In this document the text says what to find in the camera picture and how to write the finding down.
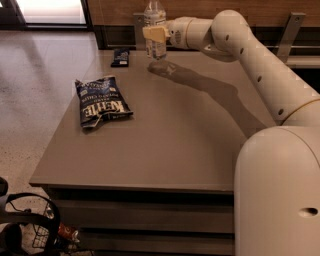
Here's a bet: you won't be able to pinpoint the grey drawer cabinet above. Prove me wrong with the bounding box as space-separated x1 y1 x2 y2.
30 51 273 256

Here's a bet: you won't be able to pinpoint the red orange snack packet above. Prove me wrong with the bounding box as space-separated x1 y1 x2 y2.
58 223 78 242

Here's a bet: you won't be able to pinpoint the blue Kettle chips bag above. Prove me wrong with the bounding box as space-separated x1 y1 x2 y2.
75 76 133 128

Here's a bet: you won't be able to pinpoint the black headphones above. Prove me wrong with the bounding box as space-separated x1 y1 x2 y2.
0 178 60 256

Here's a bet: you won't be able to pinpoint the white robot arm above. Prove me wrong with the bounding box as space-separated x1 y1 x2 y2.
143 10 320 256

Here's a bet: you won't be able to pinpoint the black wire basket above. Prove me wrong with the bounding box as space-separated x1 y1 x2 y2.
32 198 80 256

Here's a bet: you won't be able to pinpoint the metal bracket post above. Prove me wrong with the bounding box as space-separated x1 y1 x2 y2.
133 13 146 51
276 12 306 63

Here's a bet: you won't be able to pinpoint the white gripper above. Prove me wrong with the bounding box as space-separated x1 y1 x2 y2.
142 18 192 49

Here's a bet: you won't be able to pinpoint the dark blue RXBAR wrapper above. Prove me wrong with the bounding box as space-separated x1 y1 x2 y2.
111 48 130 67

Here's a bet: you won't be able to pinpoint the right metal bracket post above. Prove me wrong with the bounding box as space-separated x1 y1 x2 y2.
276 12 306 63

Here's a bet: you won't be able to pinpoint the clear plastic water bottle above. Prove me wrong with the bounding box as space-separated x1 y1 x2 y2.
143 0 166 60

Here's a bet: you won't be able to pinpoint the left metal bracket post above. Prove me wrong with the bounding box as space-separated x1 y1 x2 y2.
133 13 146 51

